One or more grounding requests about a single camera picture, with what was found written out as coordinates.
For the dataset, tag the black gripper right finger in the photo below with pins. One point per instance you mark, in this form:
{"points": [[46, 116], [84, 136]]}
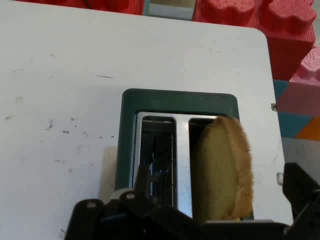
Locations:
{"points": [[303, 200]]}

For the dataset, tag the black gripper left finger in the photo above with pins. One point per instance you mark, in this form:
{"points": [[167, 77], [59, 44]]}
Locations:
{"points": [[160, 222]]}

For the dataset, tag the small clear table edge clip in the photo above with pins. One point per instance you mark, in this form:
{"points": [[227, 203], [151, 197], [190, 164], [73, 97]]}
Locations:
{"points": [[273, 106], [280, 178]]}

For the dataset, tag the colourful triangle foam floor mat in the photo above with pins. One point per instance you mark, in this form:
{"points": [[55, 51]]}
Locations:
{"points": [[295, 125]]}

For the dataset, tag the toasted bread slice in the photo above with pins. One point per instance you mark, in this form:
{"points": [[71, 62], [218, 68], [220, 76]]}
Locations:
{"points": [[222, 170]]}

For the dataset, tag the pink foam block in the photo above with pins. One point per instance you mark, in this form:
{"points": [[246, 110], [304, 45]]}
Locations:
{"points": [[302, 95]]}

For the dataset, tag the dark green two-slot toaster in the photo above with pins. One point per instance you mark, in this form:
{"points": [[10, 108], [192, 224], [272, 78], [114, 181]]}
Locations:
{"points": [[180, 102]]}

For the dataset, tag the large red foam block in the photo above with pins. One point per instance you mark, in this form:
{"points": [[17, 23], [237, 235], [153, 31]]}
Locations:
{"points": [[282, 30]]}

